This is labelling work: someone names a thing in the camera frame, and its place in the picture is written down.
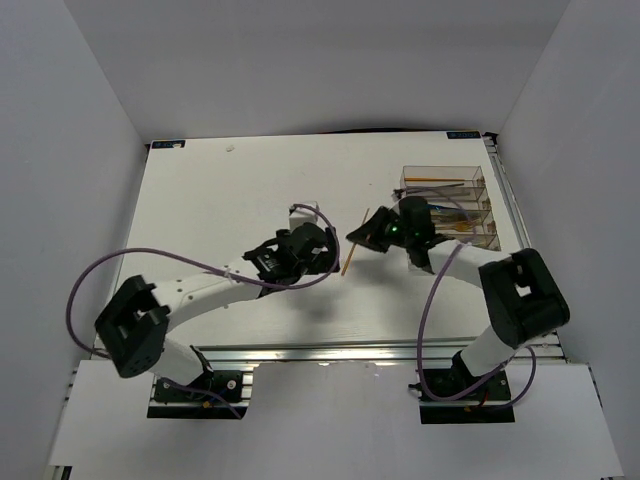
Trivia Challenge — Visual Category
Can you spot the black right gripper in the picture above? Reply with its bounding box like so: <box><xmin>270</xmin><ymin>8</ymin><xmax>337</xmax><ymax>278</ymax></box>
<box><xmin>348</xmin><ymin>205</ymin><xmax>414</xmax><ymax>253</ymax></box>

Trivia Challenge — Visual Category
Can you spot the orange chopstick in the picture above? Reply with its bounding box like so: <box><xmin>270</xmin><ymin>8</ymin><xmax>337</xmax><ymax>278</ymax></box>
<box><xmin>404</xmin><ymin>177</ymin><xmax>466</xmax><ymax>184</ymax></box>
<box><xmin>340</xmin><ymin>208</ymin><xmax>370</xmax><ymax>277</ymax></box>

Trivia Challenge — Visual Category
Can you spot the black knife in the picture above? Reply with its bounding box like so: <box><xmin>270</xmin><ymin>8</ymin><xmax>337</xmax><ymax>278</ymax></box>
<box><xmin>405</xmin><ymin>182</ymin><xmax>466</xmax><ymax>192</ymax></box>

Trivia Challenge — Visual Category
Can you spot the gold fork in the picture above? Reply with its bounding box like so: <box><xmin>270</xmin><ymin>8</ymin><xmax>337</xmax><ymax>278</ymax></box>
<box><xmin>435</xmin><ymin>220</ymin><xmax>477</xmax><ymax>235</ymax></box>

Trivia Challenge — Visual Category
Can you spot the blue iridescent knife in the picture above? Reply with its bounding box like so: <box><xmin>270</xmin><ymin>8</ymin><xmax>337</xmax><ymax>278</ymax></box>
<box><xmin>426</xmin><ymin>203</ymin><xmax>458</xmax><ymax>213</ymax></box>

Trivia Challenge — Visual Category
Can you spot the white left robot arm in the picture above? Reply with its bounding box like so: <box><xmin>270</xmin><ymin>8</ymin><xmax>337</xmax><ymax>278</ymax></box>
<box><xmin>95</xmin><ymin>222</ymin><xmax>338</xmax><ymax>399</ymax></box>

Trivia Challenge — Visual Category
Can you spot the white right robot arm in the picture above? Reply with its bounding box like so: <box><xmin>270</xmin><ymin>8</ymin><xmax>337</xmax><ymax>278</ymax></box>
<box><xmin>346</xmin><ymin>196</ymin><xmax>570</xmax><ymax>402</ymax></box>

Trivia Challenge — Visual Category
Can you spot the clear compartment organizer tray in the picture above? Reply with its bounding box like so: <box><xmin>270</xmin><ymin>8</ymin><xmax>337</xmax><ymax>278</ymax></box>
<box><xmin>392</xmin><ymin>165</ymin><xmax>501</xmax><ymax>251</ymax></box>

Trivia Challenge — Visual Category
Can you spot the blue label sticker right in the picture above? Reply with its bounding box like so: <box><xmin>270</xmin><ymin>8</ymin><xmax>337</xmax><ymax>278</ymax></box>
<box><xmin>446</xmin><ymin>131</ymin><xmax>482</xmax><ymax>140</ymax></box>

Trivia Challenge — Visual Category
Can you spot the blue label sticker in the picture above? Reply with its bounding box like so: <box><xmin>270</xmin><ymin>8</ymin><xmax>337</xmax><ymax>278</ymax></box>
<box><xmin>150</xmin><ymin>139</ymin><xmax>186</xmax><ymax>149</ymax></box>
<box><xmin>446</xmin><ymin>131</ymin><xmax>482</xmax><ymax>140</ymax></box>

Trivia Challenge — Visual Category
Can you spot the blue label sticker left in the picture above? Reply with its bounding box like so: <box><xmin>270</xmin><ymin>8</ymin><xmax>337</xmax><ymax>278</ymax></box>
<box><xmin>150</xmin><ymin>139</ymin><xmax>186</xmax><ymax>149</ymax></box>

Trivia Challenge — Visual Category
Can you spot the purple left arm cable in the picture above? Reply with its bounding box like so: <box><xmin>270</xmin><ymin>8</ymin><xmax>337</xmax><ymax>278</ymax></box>
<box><xmin>67</xmin><ymin>203</ymin><xmax>342</xmax><ymax>419</ymax></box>

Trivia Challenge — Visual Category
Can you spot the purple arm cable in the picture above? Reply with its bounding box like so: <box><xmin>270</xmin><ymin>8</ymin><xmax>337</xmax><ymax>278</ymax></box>
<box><xmin>392</xmin><ymin>185</ymin><xmax>539</xmax><ymax>406</ymax></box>
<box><xmin>67</xmin><ymin>203</ymin><xmax>342</xmax><ymax>419</ymax></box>

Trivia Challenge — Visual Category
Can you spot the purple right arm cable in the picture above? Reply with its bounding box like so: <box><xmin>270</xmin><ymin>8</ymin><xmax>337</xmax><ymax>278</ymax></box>
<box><xmin>392</xmin><ymin>185</ymin><xmax>539</xmax><ymax>406</ymax></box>

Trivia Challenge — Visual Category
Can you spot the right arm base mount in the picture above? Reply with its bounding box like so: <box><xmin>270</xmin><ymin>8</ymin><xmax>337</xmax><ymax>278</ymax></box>
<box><xmin>408</xmin><ymin>368</ymin><xmax>515</xmax><ymax>425</ymax></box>

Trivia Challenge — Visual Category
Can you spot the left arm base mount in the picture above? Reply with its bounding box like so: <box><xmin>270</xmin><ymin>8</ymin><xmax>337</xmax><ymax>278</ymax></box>
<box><xmin>147</xmin><ymin>366</ymin><xmax>250</xmax><ymax>420</ymax></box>

